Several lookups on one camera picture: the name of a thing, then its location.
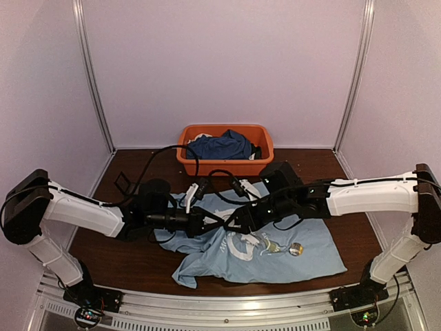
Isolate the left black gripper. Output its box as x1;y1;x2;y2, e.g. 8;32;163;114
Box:
147;205;224;239

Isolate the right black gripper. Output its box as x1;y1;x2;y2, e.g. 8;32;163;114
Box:
223;193;296;234

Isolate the light blue printed t-shirt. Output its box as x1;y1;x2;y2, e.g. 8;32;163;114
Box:
152;181;347;289

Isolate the painted round brooch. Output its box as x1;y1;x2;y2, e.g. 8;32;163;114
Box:
289;243;304;257

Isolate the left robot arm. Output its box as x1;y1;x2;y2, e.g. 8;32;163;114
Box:
1;169;225;306

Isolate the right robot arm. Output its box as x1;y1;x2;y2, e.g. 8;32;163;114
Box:
224;162;440;305

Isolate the black open brooch case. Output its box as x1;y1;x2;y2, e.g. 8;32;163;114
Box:
114;172;132;195

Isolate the dark blue garment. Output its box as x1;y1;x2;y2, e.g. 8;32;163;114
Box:
187;130;257;160

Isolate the orange plastic basin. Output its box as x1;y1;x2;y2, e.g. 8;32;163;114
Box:
178;124;274;177

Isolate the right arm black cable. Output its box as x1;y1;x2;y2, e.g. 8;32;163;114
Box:
207;168;311;208

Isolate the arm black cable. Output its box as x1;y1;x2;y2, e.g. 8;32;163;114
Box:
207;168;311;208
103;145;201;208

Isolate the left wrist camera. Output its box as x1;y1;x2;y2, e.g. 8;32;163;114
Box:
183;178;209;214

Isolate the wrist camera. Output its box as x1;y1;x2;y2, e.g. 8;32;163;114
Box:
229;177;261;201
183;178;209;214

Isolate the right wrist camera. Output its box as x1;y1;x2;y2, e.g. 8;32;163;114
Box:
229;177;261;201

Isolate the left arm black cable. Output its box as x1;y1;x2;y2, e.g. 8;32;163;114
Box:
103;145;201;208

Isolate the aluminium front rail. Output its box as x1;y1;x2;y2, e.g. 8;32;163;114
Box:
25;272;429;330

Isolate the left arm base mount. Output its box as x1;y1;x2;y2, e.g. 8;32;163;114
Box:
63;281;123;313

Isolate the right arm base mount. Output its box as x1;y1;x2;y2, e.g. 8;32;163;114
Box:
329;284;389;312

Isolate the right aluminium corner post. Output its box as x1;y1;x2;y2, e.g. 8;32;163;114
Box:
333;0;376;152

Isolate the aluminium corner post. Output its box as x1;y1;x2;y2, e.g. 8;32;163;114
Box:
72;0;116;156
333;0;376;152

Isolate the left aluminium corner post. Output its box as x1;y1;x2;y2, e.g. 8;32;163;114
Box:
72;0;116;156

